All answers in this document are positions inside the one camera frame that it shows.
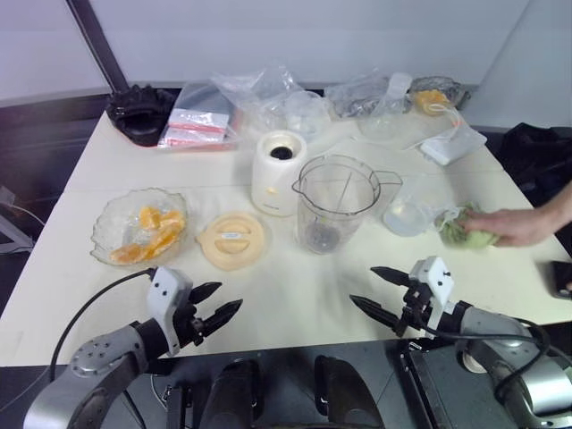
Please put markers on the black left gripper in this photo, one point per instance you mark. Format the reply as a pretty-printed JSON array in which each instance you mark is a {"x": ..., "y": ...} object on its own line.
[{"x": 187, "y": 324}]

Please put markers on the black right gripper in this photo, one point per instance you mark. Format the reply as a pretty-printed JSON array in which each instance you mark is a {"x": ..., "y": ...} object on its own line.
[{"x": 415, "y": 308}]

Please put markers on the green vegetable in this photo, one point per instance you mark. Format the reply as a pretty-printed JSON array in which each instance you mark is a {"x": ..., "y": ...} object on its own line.
[{"x": 453, "y": 232}]

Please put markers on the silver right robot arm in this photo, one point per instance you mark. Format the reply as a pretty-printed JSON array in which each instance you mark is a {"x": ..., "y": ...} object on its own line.
[{"x": 514, "y": 357}]

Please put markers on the person's bare forearm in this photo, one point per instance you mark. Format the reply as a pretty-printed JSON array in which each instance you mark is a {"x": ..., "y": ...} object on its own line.
[{"x": 561, "y": 207}]

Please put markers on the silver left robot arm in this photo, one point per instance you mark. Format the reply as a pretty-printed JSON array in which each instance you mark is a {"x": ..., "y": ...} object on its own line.
[{"x": 103, "y": 371}]

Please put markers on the cream blender lid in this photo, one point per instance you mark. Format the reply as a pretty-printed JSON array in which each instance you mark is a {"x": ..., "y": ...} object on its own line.
[{"x": 234, "y": 241}]

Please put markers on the orange peeled citrus segment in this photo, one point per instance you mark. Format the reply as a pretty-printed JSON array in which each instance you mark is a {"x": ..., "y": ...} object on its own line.
[
  {"x": 127, "y": 254},
  {"x": 167, "y": 230},
  {"x": 147, "y": 217}
]

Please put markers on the clear blender jar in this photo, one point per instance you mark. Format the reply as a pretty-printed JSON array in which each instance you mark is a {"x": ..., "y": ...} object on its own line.
[{"x": 330, "y": 205}]

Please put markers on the glass bowl with orange slices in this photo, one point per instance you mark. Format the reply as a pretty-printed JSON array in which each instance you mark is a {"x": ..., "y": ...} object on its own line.
[{"x": 111, "y": 219}]

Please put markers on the white blender base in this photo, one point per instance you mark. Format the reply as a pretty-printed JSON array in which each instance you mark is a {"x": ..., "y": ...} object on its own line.
[{"x": 277, "y": 183}]

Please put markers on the bag with orange fruit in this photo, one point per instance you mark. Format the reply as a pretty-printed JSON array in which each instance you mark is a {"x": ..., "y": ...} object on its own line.
[{"x": 431, "y": 96}]

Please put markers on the person's bare hand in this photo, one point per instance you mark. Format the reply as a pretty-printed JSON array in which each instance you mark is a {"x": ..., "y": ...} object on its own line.
[{"x": 514, "y": 225}]

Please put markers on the small clear plastic bag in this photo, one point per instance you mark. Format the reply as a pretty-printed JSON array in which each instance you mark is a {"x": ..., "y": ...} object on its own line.
[{"x": 406, "y": 216}]

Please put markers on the dark rounded shape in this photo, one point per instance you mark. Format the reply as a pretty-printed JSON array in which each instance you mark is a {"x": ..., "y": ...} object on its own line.
[
  {"x": 344, "y": 393},
  {"x": 237, "y": 393}
]

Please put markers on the black flat case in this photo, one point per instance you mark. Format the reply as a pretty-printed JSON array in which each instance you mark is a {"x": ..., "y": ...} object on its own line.
[{"x": 447, "y": 389}]

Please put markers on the white box in plastic bag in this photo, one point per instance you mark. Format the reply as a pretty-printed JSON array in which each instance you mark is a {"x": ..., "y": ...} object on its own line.
[{"x": 447, "y": 149}]

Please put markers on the flat clear plastic bag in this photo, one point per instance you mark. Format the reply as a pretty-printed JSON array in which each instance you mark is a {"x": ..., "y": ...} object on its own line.
[{"x": 389, "y": 125}]

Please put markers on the zip bag with red packs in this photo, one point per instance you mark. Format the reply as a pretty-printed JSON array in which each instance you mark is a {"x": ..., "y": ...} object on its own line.
[{"x": 196, "y": 120}]

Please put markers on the crumpled clear bag, dark contents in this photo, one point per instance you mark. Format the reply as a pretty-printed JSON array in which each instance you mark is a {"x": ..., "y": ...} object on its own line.
[{"x": 357, "y": 96}]

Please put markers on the black backpack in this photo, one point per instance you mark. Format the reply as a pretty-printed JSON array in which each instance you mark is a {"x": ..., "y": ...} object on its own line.
[{"x": 536, "y": 156}]

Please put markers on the black crumpled bag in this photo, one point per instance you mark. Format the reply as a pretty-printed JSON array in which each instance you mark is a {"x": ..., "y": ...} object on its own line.
[{"x": 138, "y": 111}]

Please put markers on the large crumpled clear plastic bag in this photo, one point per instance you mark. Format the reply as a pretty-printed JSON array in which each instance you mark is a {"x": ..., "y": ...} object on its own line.
[{"x": 277, "y": 98}]

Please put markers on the grey metal stand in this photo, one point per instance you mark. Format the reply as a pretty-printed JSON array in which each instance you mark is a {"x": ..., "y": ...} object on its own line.
[{"x": 13, "y": 228}]

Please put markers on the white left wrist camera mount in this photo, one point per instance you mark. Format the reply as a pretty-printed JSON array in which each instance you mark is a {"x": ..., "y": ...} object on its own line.
[{"x": 166, "y": 295}]

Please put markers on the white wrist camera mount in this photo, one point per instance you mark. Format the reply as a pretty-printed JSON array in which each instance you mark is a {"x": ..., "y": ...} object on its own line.
[
  {"x": 435, "y": 281},
  {"x": 166, "y": 295}
]

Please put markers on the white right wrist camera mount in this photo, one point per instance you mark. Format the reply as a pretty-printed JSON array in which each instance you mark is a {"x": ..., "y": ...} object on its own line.
[{"x": 435, "y": 281}]

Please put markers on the black metal post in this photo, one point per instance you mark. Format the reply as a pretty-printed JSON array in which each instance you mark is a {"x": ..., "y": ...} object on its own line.
[{"x": 98, "y": 40}]

